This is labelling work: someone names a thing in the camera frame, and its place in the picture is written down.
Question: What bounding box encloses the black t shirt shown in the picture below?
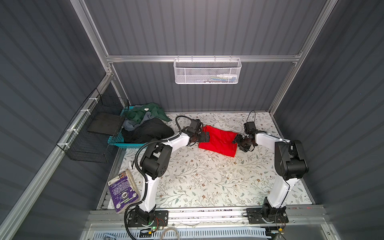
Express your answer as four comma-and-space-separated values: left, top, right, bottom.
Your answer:
121, 118, 175, 144

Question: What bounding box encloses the red t shirt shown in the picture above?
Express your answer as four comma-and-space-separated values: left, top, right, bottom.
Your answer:
199, 126, 238, 158

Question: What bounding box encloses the aluminium corner frame post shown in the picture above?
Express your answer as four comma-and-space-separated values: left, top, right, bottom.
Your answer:
268, 0, 338, 116

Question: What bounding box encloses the teal plastic laundry basket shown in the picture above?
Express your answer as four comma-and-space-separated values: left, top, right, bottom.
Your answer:
108, 106, 144, 149

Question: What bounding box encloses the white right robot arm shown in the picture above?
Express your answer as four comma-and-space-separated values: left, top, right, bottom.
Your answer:
233, 122, 309, 219

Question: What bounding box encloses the purple booklet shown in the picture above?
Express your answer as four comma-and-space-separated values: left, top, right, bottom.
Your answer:
107, 169, 141, 214

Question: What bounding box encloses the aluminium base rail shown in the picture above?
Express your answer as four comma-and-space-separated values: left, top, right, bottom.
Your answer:
85, 205, 327, 229

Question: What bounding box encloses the green t shirt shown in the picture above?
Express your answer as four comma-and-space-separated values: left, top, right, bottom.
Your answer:
123, 103, 171, 124

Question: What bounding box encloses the black corrugated cable conduit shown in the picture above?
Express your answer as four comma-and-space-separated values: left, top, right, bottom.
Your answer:
123, 115, 194, 240

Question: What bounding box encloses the black wire mesh basket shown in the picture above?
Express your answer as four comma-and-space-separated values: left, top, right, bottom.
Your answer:
57, 90, 129, 164

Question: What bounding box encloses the aluminium horizontal frame bar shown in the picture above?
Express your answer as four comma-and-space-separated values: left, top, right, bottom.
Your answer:
106, 55, 301, 63

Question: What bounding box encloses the white wire mesh basket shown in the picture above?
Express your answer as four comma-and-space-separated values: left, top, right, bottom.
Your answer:
173, 60, 242, 85

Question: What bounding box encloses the grey t shirt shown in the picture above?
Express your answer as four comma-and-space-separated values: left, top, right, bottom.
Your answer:
122, 112, 155, 132

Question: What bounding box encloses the white slotted cable duct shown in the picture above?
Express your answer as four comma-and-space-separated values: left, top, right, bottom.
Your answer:
89, 227, 271, 240

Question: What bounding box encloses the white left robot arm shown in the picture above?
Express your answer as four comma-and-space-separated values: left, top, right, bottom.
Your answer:
134, 115, 210, 224

